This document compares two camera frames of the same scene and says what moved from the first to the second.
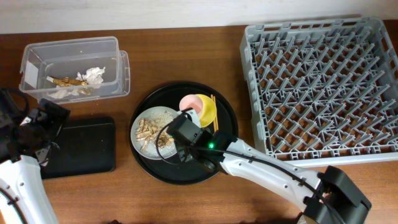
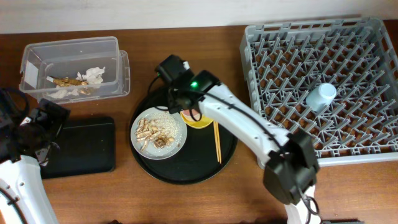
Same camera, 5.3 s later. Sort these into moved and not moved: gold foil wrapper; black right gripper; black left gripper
Moved: black right gripper
Not moved: gold foil wrapper; black left gripper
